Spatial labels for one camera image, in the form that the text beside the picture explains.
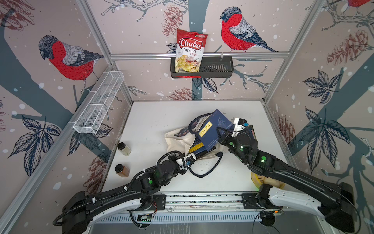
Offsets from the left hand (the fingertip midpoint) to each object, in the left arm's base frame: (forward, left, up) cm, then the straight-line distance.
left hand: (188, 149), depth 75 cm
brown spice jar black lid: (-8, +36, -9) cm, 38 cm away
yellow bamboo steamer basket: (-12, -37, -11) cm, 41 cm away
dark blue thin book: (+6, -10, +6) cm, 13 cm away
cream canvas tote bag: (+5, +4, +2) cm, 7 cm away
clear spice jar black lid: (+5, +39, -10) cm, 41 cm away
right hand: (+6, -13, +11) cm, 18 cm away
